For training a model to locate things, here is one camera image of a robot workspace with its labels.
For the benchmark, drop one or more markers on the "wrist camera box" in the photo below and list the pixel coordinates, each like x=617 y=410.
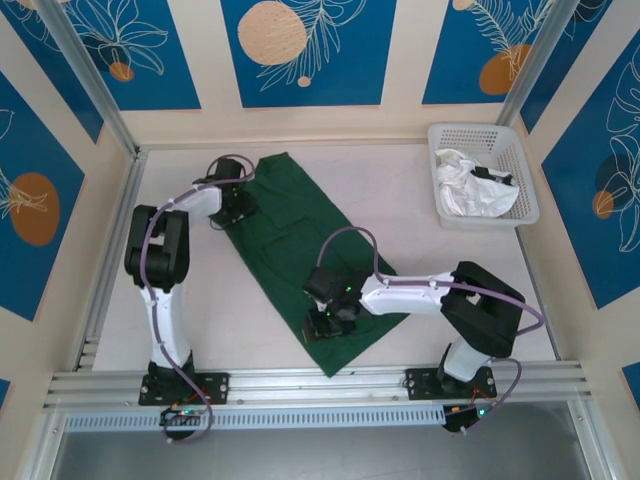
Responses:
x=322 y=284
x=225 y=169

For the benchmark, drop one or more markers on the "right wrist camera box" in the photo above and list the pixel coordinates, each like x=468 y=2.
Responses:
x=322 y=284

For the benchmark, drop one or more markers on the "long aluminium mounting rail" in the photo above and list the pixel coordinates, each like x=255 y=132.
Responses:
x=320 y=382

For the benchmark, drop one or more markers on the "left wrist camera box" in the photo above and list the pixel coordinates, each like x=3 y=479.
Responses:
x=225 y=169

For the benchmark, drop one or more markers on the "white t-shirt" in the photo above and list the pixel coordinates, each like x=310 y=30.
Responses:
x=475 y=195

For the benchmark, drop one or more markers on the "green t-shirt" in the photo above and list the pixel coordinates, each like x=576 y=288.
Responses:
x=280 y=235

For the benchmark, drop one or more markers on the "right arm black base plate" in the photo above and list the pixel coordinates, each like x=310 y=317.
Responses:
x=422 y=384

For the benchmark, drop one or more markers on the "blue floral wall panel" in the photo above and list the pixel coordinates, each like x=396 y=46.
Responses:
x=30 y=270
x=460 y=50
x=165 y=75
x=555 y=75
x=590 y=150
x=55 y=85

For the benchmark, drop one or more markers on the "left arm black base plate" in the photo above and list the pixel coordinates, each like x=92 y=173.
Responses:
x=215 y=387

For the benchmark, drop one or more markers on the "white perforated plastic basket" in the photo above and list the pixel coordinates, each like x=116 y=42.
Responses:
x=480 y=223

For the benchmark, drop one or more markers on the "blue panel with beige circle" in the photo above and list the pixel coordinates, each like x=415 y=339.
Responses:
x=350 y=50

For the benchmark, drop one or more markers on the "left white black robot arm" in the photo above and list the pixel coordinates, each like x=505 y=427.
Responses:
x=165 y=320

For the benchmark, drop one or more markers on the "aluminium frame post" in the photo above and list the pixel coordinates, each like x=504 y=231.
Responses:
x=530 y=75
x=592 y=440
x=47 y=445
x=90 y=75

